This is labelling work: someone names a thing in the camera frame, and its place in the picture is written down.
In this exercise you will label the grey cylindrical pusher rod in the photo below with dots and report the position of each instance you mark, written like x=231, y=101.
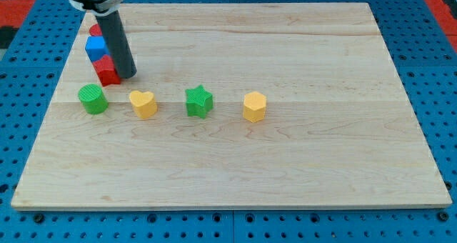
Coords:
x=112, y=30

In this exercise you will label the green star block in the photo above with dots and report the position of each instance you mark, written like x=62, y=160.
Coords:
x=198, y=102

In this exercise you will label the red block back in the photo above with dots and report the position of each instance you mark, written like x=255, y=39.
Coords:
x=95, y=30

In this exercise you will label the red block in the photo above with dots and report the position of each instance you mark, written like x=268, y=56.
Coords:
x=95, y=30
x=106, y=71

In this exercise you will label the blue block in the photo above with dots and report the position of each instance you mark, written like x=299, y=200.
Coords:
x=96, y=48

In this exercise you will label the red block front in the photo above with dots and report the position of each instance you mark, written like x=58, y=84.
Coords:
x=106, y=71

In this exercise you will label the green cylinder block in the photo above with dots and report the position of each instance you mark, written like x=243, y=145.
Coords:
x=92, y=98

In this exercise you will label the yellow heart block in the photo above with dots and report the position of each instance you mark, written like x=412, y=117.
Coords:
x=143, y=103

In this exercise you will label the wooden board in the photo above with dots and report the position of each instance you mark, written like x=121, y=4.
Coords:
x=339, y=131

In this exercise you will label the yellow hexagon block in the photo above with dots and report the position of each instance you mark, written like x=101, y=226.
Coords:
x=254, y=106

